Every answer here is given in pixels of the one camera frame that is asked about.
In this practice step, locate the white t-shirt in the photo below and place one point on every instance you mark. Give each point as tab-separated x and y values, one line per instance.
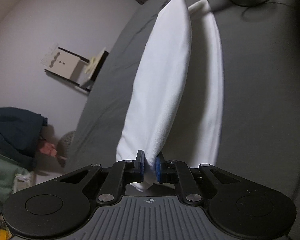
177	99

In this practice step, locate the white chair with black frame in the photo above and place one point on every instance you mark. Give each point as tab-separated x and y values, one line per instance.
73	69

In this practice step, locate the pink hanging item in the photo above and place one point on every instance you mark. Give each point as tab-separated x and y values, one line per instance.
44	147

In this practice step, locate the grey bed sheet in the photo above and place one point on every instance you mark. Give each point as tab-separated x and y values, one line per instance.
260	137

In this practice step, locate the green cloth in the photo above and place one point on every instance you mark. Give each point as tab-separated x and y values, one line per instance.
8	170

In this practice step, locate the woven grey basket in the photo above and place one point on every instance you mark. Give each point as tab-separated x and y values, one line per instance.
64	144

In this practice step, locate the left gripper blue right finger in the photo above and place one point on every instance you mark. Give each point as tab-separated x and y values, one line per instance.
161	168

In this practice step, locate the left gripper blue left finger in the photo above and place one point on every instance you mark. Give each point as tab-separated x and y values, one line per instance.
138	170

